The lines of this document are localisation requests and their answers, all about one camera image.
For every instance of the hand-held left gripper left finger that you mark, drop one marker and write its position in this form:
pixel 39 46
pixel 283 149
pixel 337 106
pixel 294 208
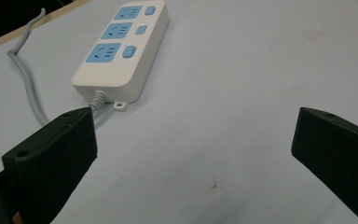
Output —
pixel 52 161

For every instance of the white and blue power strip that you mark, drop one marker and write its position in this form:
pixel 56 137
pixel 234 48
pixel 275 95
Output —
pixel 121 59

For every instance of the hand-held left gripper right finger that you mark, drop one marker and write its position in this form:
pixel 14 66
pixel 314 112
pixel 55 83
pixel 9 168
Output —
pixel 338 152

